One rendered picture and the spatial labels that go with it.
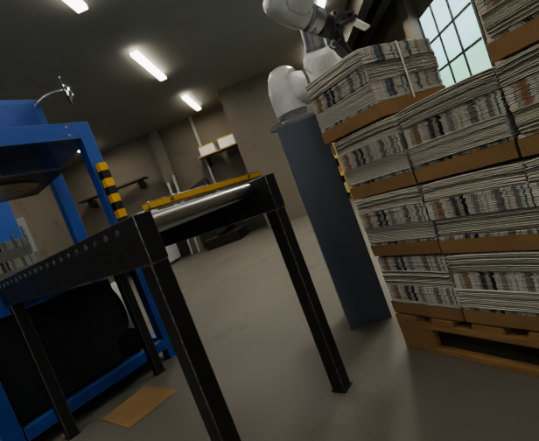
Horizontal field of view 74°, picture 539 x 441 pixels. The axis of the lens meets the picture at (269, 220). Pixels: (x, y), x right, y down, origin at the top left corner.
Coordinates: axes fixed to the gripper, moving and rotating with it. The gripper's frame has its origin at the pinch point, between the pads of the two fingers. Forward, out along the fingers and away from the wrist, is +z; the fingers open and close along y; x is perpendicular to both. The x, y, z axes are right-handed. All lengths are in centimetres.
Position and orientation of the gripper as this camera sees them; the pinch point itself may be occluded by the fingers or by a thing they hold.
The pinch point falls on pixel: (365, 43)
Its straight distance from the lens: 151.9
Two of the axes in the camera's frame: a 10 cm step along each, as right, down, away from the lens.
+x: 4.7, -1.1, -8.7
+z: 8.8, 1.2, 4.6
